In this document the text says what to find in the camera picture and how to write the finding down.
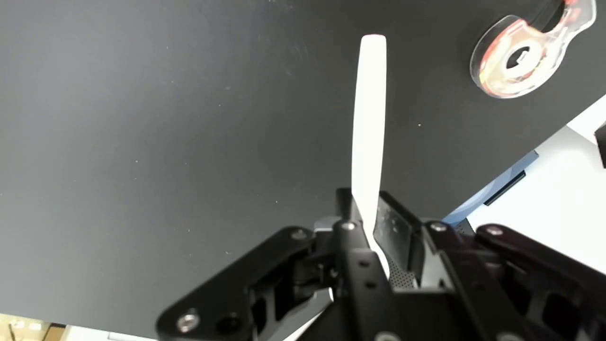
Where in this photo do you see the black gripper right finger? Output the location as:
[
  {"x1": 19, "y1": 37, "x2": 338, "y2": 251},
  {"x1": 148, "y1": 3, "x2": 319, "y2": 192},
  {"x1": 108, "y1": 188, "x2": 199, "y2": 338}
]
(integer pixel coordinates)
[{"x1": 375, "y1": 194, "x2": 606, "y2": 341}]

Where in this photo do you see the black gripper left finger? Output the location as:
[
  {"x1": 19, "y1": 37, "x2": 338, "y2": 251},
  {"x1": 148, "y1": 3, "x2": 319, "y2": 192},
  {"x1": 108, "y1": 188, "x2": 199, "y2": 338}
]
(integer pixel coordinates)
[{"x1": 156, "y1": 190, "x2": 391, "y2": 341}]

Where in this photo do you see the white plastic spoon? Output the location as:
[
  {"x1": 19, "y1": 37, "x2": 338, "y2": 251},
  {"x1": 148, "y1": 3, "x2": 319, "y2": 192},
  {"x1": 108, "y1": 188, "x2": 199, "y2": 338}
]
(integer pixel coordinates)
[{"x1": 351, "y1": 35, "x2": 391, "y2": 274}]

